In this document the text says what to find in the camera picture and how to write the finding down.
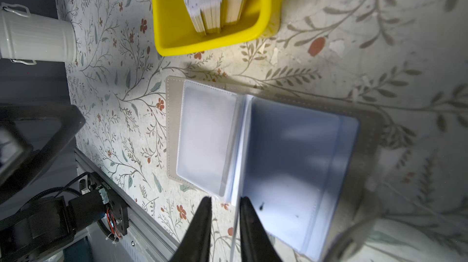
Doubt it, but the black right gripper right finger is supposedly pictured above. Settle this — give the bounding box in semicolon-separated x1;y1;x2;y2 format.
240;197;282;262

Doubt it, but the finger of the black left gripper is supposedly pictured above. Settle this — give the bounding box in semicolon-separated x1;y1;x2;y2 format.
1;104;86;204

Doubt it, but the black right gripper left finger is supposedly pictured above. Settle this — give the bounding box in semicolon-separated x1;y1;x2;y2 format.
170;196;212;262

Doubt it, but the white pen cup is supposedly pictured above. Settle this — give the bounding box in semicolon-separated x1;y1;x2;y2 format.
1;2;78;66

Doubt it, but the yellow plastic tray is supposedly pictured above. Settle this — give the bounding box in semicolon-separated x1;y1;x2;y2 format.
152;0;282;56

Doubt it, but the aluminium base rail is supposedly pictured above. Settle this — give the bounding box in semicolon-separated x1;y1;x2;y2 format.
74;148;178;262

